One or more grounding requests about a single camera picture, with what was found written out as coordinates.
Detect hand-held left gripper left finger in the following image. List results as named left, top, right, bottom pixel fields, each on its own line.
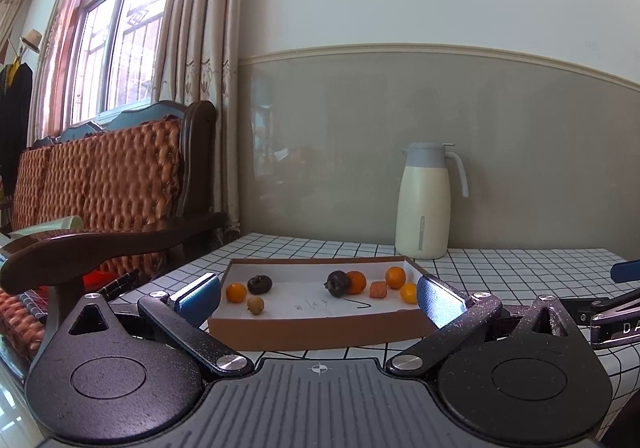
left=67, top=273, right=254, bottom=380

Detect brown cardboard box white inside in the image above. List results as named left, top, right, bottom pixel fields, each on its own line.
left=207, top=255, right=441, bottom=353

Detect wooden sofa orange cushions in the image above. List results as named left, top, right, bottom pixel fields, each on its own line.
left=0, top=100, right=228, bottom=329

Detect red object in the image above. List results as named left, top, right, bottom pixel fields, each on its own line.
left=82, top=270, right=117, bottom=289

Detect dark plaid cloth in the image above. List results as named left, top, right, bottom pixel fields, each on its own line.
left=15, top=268, right=142, bottom=319

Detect cream thermos jug grey lid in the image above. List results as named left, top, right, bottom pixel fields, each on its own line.
left=395, top=143, right=470, bottom=259

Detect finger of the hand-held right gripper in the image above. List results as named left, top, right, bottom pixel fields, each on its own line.
left=560, top=287, right=640, bottom=327
left=610, top=259, right=640, bottom=283

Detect beige embroidered curtain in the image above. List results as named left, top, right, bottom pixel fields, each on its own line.
left=167, top=0, right=251, bottom=235

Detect dark purple round fruit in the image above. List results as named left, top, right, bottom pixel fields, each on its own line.
left=324, top=271, right=351, bottom=297

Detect black hanging garment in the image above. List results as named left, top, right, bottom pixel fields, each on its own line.
left=0, top=60, right=34, bottom=201

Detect orange woven seat cushion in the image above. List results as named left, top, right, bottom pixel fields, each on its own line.
left=0, top=290, right=49, bottom=360

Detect window with metal bars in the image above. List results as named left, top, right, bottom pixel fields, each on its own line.
left=70, top=0, right=173, bottom=126

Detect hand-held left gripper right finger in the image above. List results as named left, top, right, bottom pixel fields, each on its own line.
left=385, top=274, right=576, bottom=381

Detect orange woven sofa cushion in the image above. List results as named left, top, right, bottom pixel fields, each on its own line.
left=47, top=120, right=182, bottom=236
left=12, top=147, right=55, bottom=231

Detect pale green object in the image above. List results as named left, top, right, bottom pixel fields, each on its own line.
left=10, top=215, right=85, bottom=241

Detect straw hat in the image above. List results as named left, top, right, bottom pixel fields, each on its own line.
left=20, top=29, right=44, bottom=54

